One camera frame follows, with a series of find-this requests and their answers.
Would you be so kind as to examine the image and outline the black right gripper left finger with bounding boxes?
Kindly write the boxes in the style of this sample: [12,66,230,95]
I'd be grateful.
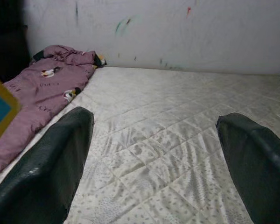
[0,106,94,224]

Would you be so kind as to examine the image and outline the dark wooden cabinet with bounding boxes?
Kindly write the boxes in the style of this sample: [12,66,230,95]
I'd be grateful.
[0,0,30,83]

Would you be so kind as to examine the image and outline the white quilted mattress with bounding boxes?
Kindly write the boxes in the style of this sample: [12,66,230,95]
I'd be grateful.
[0,66,280,224]

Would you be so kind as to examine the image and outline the purple cartoon print blanket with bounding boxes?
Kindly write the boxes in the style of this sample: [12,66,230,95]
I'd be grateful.
[0,45,107,180]

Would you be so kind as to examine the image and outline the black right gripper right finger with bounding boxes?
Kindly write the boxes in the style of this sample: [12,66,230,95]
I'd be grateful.
[216,113,280,224]

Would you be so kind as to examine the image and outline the yellow blue children's book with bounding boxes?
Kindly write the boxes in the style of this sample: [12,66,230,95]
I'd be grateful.
[0,71,21,150]

